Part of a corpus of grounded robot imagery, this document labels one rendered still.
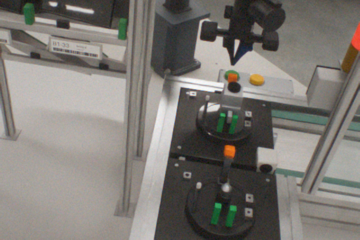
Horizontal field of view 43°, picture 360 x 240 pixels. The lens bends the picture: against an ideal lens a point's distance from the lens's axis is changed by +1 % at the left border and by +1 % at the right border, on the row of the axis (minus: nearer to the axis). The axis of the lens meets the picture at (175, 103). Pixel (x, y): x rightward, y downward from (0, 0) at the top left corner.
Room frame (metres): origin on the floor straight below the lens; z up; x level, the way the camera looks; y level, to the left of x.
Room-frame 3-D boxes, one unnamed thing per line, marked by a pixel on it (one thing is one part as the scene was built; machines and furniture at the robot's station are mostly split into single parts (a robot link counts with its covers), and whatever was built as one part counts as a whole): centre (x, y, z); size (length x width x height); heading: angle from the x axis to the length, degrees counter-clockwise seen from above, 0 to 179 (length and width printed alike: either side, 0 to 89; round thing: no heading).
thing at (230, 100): (0.82, -0.13, 1.06); 0.08 x 0.04 x 0.07; 179
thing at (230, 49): (0.96, -0.11, 1.09); 0.06 x 0.04 x 0.07; 179
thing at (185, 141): (0.83, -0.13, 0.96); 0.24 x 0.24 x 0.02; 89
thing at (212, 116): (0.83, -0.13, 0.98); 0.14 x 0.14 x 0.02
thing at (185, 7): (1.21, 0.04, 1.09); 0.07 x 0.07 x 0.06; 44
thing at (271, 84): (1.04, -0.22, 0.93); 0.21 x 0.07 x 0.06; 89
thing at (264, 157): (0.73, -0.22, 0.97); 0.05 x 0.05 x 0.04; 89
